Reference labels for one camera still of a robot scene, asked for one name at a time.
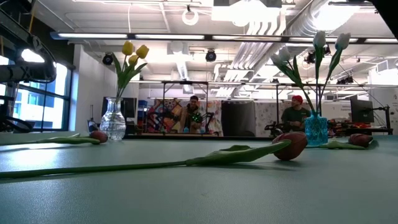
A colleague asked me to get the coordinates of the black computer monitor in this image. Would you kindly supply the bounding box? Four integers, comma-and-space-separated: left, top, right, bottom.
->
350, 98, 375, 123

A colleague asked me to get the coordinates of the green table mat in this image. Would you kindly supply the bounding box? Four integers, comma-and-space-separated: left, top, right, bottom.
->
0, 132, 398, 224

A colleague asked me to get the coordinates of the white ring lamp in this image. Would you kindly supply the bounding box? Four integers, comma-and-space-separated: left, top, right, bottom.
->
181, 8, 200, 26

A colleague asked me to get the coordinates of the silver ventilation duct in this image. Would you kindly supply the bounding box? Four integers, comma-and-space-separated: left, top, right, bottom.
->
275, 0, 352, 65

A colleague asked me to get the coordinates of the black curtain panel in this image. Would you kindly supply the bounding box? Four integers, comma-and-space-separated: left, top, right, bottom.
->
221, 100, 256, 136

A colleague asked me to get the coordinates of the large window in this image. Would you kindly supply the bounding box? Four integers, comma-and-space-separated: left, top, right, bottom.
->
0, 55, 72, 131

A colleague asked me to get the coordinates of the blue glass vase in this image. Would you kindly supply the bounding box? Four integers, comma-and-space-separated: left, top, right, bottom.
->
303, 111, 329, 147

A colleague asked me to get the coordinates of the clear ribbed glass vase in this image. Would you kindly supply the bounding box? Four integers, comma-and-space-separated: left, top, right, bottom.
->
99, 97, 127, 142

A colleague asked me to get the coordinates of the white patterned backdrop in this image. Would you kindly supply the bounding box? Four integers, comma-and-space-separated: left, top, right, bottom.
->
255, 101, 351, 136

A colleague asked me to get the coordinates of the long ceiling light bar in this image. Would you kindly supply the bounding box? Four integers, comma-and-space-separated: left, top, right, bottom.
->
51, 31, 398, 44

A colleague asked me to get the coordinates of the yellow artificial tulip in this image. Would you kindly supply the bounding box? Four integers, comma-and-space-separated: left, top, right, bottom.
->
119, 45, 150, 100
118, 55, 139, 100
116, 40, 135, 100

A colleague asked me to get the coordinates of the colourful patchwork backdrop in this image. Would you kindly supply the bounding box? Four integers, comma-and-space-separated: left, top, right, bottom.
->
146, 98, 222, 136

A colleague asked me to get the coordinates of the black display screen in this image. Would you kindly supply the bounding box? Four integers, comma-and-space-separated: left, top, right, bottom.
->
101, 96, 137, 127

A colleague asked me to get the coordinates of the person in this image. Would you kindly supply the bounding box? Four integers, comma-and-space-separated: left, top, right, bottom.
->
180, 95, 208, 134
280, 95, 312, 133

